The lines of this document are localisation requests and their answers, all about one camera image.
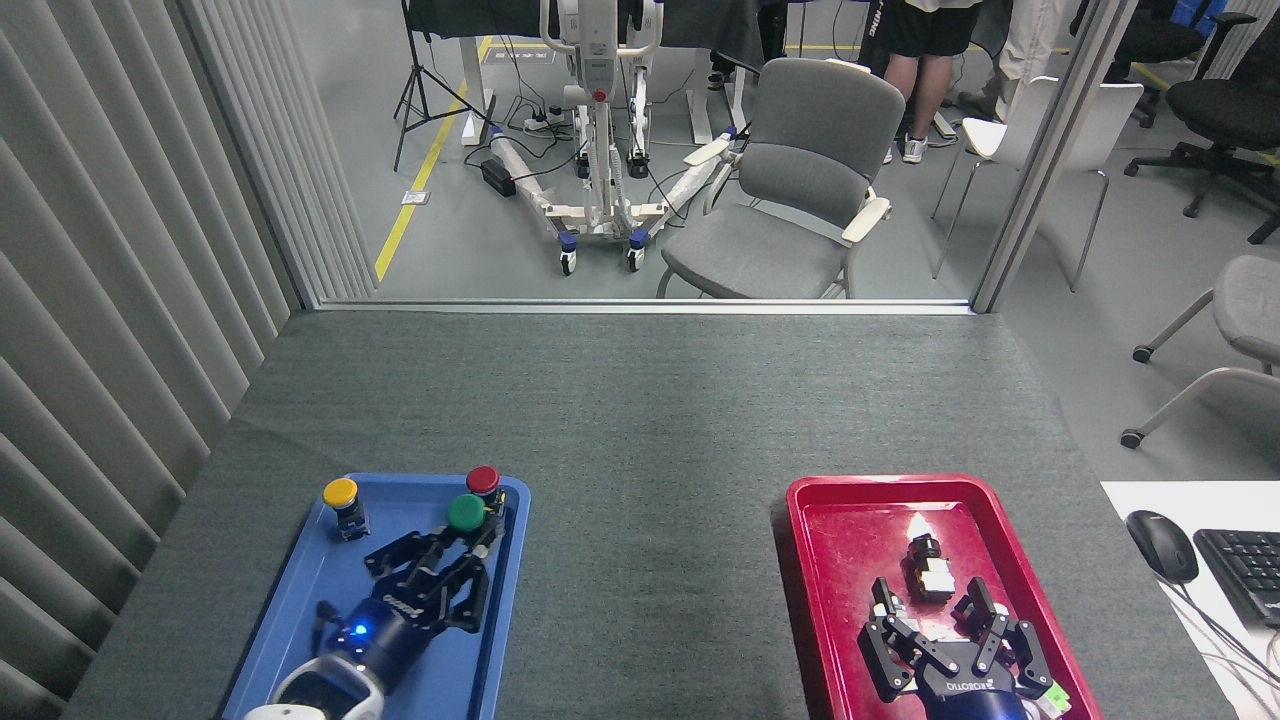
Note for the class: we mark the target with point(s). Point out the white desk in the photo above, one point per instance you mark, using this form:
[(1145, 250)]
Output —
[(1150, 620)]

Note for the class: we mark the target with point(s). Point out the grey chair on castors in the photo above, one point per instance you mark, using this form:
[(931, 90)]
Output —
[(1250, 310)]

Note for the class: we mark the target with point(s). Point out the black power adapter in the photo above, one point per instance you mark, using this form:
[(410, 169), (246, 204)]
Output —
[(497, 177)]

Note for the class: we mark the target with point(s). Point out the person in shorts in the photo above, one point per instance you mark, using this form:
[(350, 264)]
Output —
[(925, 60)]

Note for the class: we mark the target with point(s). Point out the white power strip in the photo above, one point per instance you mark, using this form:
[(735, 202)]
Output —
[(540, 122)]

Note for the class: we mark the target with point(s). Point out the silver table edge rail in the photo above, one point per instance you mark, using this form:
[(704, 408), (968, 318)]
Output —
[(640, 306)]

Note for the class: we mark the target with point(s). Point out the white plastic chair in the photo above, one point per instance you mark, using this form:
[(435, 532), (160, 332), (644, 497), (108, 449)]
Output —
[(1090, 125)]

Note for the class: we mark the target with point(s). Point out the green white small switch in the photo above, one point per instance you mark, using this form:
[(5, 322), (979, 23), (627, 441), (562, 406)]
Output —
[(1052, 698)]

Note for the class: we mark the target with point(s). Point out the silver post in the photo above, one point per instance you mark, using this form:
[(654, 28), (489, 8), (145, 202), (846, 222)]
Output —
[(1050, 150)]

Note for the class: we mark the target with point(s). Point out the grey padded armchair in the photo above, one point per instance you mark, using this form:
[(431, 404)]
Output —
[(800, 170)]

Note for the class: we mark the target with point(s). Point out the floor outlet plate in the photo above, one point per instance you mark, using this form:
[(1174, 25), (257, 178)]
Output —
[(415, 197)]

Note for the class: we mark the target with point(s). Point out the white table leg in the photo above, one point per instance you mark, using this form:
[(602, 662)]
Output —
[(472, 90)]

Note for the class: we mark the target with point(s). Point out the black white selector switch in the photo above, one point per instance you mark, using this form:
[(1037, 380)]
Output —
[(932, 575)]

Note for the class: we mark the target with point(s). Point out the yellow push button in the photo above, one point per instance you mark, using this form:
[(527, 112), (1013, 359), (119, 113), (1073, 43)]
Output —
[(340, 492)]

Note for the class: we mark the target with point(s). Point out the black keyboard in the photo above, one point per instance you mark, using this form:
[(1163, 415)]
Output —
[(1245, 575)]

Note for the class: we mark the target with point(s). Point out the red plastic tray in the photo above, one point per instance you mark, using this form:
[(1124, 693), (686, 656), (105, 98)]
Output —
[(850, 560)]

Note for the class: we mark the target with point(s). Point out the black tripod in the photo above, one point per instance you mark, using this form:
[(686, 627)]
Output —
[(425, 90)]

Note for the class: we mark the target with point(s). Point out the blue plastic tray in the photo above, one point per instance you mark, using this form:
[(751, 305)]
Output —
[(300, 610)]

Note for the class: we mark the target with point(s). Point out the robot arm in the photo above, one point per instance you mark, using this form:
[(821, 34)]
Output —
[(320, 695)]

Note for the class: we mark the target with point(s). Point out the red push button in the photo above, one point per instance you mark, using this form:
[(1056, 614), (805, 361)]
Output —
[(483, 479)]

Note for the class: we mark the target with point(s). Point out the black office chair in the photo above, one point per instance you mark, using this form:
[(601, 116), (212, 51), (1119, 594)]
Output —
[(1225, 110), (1150, 40)]

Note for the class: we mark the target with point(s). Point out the black computer mouse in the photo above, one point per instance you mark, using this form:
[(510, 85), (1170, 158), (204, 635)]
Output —
[(1162, 545)]

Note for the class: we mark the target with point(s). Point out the green push button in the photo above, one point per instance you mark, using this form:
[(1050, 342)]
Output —
[(466, 511)]

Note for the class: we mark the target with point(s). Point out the white stand on wheels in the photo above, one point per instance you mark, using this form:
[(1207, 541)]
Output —
[(600, 130)]

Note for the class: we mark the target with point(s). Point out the person in long trousers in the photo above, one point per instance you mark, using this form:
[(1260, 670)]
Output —
[(1025, 45)]

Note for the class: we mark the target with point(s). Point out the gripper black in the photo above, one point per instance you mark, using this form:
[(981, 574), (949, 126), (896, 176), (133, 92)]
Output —
[(390, 635), (970, 695)]

